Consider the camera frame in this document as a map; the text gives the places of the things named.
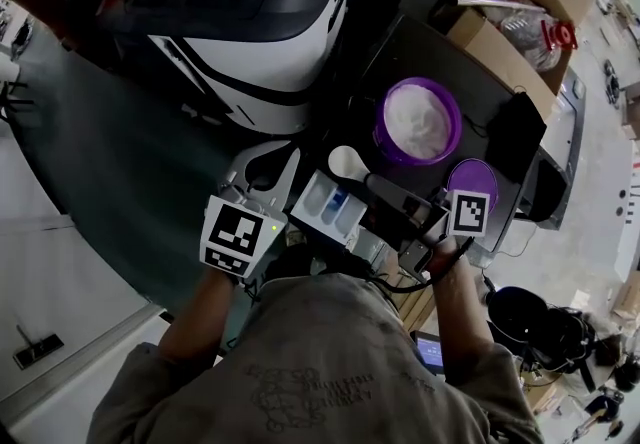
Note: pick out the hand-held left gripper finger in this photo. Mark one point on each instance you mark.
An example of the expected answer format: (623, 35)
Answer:
(239, 167)
(290, 182)

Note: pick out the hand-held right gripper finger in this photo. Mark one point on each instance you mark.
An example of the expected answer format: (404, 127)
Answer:
(400, 197)

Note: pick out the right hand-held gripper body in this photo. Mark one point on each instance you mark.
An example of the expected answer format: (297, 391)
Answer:
(467, 212)

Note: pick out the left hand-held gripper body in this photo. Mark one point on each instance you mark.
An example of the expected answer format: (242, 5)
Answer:
(230, 232)

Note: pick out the white detergent drawer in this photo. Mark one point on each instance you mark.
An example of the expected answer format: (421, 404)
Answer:
(312, 202)

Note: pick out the purple bowl of white powder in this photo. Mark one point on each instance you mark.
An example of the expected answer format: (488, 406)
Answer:
(395, 154)

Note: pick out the white plastic spoon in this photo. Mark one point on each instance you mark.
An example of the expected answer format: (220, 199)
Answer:
(345, 162)

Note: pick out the white powder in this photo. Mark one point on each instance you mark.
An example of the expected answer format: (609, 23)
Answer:
(417, 119)

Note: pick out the person's right forearm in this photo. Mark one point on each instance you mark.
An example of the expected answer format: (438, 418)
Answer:
(460, 332)

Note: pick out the person's left forearm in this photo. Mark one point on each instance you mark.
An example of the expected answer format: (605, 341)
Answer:
(200, 322)

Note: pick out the person's right hand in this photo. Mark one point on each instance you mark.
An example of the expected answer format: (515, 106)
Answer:
(450, 257)

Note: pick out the purple round lid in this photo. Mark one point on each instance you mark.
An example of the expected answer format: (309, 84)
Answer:
(472, 174)

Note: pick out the black glossy cabinet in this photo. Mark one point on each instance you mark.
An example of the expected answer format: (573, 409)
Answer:
(547, 187)

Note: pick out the black fabric pouch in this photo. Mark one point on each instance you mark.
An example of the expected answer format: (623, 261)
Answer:
(515, 137)

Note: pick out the white black appliance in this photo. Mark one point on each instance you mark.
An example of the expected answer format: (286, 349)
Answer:
(280, 72)

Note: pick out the person's beige shirt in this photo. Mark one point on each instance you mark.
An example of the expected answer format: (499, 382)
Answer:
(320, 362)

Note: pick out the large cardboard box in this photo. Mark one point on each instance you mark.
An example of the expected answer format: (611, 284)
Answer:
(500, 57)

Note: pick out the white low cabinet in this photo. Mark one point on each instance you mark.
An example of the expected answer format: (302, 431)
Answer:
(631, 232)

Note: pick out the small grey device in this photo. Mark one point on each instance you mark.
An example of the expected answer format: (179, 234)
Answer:
(578, 89)

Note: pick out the white door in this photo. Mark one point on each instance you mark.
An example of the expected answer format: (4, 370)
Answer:
(75, 312)

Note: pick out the small cardboard box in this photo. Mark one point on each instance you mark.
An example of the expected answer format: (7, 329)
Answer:
(626, 299)

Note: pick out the clear bottle with red cap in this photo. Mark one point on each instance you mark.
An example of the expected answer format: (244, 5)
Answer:
(525, 39)

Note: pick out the black wheeled device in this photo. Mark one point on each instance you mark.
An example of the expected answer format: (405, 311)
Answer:
(611, 81)

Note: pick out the metal tube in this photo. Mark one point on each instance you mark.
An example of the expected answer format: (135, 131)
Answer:
(500, 3)

